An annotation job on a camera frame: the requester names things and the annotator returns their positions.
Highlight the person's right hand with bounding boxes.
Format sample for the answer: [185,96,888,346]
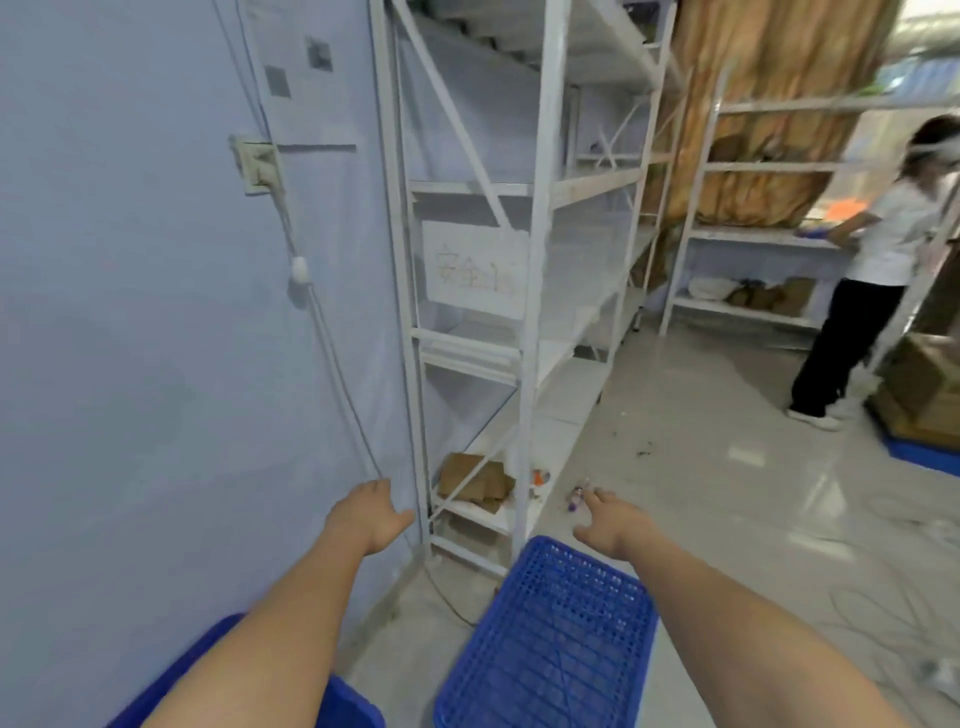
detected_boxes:
[573,489,662,562]

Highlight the person's left hand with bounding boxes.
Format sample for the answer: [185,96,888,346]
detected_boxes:
[321,478,416,558]

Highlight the person's left forearm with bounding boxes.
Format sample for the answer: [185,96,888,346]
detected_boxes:
[141,521,369,728]

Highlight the person's right forearm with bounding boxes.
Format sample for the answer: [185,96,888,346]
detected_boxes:
[624,522,915,728]

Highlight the brown cardboard piece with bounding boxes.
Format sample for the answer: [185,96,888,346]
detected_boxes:
[437,453,517,516]

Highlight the blue plastic lattice crate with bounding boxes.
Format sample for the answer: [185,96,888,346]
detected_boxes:
[433,535,660,728]

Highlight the blue plastic bin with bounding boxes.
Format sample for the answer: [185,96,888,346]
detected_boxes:
[106,612,387,728]

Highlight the white paper sign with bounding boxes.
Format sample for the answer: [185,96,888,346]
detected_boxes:
[420,219,530,320]

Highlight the tall white metal shelf rack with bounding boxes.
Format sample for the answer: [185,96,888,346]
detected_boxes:
[367,0,691,579]

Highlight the brown paper items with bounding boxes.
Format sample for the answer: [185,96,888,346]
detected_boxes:
[724,276,819,318]

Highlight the blue plastic pallet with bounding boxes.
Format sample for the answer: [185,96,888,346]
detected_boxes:
[864,405,960,480]

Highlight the low white metal shelf rack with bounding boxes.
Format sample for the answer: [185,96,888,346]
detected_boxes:
[657,67,960,337]

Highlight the brown cardboard boxes stack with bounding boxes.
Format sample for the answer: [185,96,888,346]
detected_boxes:
[870,247,960,453]

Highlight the orange brown curtain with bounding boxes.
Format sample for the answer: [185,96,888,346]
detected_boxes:
[634,0,903,289]

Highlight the paper notice sheet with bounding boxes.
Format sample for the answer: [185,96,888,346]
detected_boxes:
[238,0,360,149]

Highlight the white power cable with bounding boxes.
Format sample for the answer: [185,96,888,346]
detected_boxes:
[258,153,481,630]

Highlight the white floor cables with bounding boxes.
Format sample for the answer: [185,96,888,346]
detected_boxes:
[780,495,960,706]

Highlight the white wall socket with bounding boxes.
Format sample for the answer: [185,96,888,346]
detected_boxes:
[229,134,285,196]

